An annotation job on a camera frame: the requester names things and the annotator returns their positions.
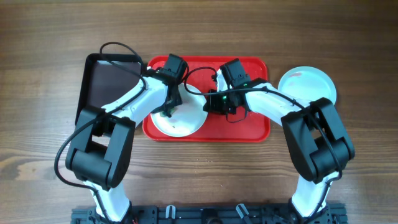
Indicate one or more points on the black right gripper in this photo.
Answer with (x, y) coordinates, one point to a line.
(214, 106)

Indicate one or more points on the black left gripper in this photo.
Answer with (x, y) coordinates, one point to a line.
(176, 101)

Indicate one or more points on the green yellow sponge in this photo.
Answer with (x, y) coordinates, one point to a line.
(168, 113)

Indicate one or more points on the white plate back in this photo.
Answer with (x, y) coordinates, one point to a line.
(185, 119)

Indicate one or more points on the light blue plate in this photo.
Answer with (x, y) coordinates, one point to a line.
(308, 83)

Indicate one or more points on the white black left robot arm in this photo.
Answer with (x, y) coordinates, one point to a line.
(99, 150)

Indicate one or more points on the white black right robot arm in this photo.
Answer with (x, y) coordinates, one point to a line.
(318, 143)

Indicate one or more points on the red tray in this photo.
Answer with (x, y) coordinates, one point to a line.
(255, 128)

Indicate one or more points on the black tray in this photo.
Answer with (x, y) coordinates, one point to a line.
(106, 78)

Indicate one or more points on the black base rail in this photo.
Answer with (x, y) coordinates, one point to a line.
(271, 213)

